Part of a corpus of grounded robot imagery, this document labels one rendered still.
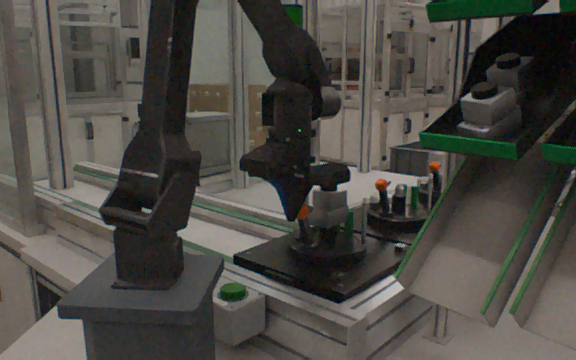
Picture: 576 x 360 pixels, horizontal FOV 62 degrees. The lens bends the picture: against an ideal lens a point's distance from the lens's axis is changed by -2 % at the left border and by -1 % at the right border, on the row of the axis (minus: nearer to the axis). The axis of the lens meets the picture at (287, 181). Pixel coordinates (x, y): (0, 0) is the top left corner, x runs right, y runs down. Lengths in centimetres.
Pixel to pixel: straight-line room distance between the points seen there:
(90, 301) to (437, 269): 44
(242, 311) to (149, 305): 24
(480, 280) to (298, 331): 26
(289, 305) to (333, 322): 8
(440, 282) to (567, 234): 17
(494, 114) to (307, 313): 36
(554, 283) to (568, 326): 6
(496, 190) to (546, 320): 20
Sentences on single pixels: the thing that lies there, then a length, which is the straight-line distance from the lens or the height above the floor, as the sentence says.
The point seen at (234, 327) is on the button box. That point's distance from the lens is 72.
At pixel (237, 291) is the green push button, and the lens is 73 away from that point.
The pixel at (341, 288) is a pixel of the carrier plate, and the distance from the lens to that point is 75.
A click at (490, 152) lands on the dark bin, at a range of 62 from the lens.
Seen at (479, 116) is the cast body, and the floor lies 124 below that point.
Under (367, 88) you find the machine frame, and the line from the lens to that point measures 205.
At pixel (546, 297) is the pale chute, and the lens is 67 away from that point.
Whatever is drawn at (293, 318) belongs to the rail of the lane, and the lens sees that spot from 73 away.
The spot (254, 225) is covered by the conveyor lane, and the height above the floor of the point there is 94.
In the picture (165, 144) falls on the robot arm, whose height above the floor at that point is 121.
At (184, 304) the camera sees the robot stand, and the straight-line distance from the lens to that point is 51.
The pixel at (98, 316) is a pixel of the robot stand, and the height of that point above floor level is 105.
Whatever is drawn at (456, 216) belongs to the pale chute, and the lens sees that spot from 74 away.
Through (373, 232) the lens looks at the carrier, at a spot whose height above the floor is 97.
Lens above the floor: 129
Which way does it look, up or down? 13 degrees down
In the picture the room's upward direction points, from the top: straight up
